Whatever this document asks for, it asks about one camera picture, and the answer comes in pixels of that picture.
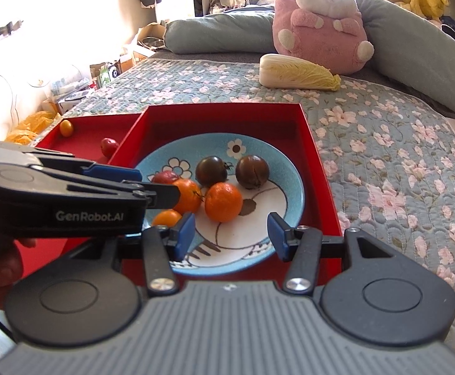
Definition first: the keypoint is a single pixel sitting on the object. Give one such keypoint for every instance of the dark brown tomato with stem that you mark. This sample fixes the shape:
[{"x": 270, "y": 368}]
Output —
[{"x": 211, "y": 172}]

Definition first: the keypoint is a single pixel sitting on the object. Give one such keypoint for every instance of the open cardboard box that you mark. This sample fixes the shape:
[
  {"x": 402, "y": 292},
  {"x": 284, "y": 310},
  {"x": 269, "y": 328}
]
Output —
[{"x": 153, "y": 37}]

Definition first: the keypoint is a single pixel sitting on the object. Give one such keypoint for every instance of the blue cartoon plate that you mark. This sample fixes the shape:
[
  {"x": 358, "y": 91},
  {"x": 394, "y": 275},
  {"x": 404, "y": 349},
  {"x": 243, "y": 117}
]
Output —
[{"x": 276, "y": 187}]

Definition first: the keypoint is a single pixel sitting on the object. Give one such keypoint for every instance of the large orange tangerine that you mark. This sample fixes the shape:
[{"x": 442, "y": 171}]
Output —
[
  {"x": 223, "y": 202},
  {"x": 190, "y": 202}
]

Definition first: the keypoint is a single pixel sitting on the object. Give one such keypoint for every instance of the long grey-green pillow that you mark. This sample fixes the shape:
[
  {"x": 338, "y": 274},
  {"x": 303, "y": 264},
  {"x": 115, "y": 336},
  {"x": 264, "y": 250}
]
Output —
[{"x": 219, "y": 31}]

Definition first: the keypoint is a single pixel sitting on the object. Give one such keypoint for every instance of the yellowish orange tangerine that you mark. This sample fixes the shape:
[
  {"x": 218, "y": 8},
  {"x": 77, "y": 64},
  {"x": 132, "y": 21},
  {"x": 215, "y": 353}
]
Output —
[{"x": 167, "y": 218}]

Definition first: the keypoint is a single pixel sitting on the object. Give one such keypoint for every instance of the pink rabbit plush toy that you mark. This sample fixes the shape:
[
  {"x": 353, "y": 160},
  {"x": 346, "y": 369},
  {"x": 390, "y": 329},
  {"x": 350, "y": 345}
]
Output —
[{"x": 321, "y": 19}]

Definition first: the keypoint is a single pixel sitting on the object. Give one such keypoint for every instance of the small orange tangerine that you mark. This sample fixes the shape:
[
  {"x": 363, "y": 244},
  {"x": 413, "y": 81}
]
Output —
[{"x": 66, "y": 128}]

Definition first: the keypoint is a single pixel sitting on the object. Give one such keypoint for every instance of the yellow plastic bag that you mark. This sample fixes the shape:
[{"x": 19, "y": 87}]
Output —
[{"x": 28, "y": 125}]

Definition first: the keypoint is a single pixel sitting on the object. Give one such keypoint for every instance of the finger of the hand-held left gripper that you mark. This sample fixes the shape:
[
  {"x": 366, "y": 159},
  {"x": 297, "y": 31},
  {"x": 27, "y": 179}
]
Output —
[
  {"x": 112, "y": 172},
  {"x": 165, "y": 196}
]

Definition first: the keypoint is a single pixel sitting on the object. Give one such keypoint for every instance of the white printed carton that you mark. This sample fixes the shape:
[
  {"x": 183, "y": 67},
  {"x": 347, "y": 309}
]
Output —
[{"x": 71, "y": 99}]

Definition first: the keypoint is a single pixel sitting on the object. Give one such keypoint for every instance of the green and white carton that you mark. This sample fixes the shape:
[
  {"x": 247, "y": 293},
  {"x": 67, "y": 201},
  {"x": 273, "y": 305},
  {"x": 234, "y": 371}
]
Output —
[{"x": 108, "y": 72}]

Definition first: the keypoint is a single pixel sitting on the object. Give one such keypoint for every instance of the napa cabbage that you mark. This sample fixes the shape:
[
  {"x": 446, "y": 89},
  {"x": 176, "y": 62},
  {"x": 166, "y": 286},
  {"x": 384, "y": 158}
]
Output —
[{"x": 301, "y": 72}]

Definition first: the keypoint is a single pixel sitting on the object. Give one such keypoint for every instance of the floral quilted bed cover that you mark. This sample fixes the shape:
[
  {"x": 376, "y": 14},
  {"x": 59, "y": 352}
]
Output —
[{"x": 387, "y": 164}]

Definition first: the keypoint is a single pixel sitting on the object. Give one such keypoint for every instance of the person's left hand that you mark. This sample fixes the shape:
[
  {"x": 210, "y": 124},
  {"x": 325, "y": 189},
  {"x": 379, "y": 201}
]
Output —
[{"x": 5, "y": 265}]

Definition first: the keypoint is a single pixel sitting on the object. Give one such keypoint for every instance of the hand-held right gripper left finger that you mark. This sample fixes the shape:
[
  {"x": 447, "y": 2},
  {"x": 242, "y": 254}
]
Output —
[{"x": 184, "y": 235}]

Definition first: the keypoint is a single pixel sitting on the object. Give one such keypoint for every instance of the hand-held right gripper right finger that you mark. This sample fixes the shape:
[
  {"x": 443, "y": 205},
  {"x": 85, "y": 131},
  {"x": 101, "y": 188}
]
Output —
[{"x": 276, "y": 238}]

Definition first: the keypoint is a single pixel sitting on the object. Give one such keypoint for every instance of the red cardboard box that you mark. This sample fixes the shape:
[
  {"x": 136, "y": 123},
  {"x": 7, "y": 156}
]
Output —
[{"x": 318, "y": 187}]

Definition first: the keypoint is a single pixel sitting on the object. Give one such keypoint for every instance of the red cardboard box lid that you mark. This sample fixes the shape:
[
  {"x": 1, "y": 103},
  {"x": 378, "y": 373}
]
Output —
[{"x": 83, "y": 137}]

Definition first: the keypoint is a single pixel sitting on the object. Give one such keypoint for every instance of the red tomato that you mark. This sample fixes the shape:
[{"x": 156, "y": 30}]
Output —
[
  {"x": 109, "y": 147},
  {"x": 165, "y": 177}
]

